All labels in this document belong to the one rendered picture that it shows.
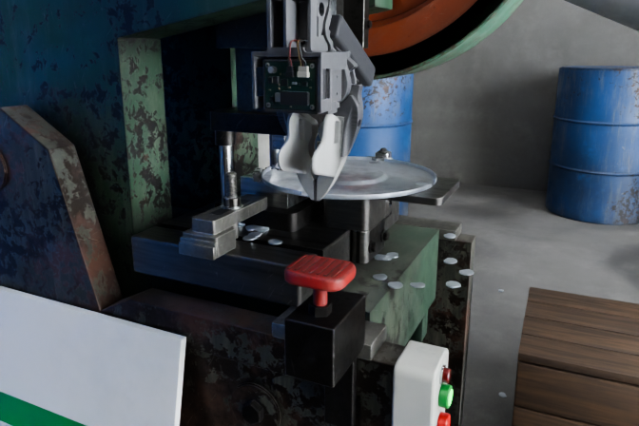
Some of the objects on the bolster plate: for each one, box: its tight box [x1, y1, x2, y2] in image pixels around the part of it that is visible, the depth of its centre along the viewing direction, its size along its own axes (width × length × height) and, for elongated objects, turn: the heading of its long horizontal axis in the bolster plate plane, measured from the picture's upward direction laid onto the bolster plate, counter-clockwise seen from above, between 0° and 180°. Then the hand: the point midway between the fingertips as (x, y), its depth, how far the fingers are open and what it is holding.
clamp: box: [179, 172, 267, 261], centre depth 84 cm, size 6×17×10 cm, turn 155°
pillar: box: [219, 145, 233, 203], centre depth 93 cm, size 2×2×14 cm
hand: (319, 186), depth 58 cm, fingers closed
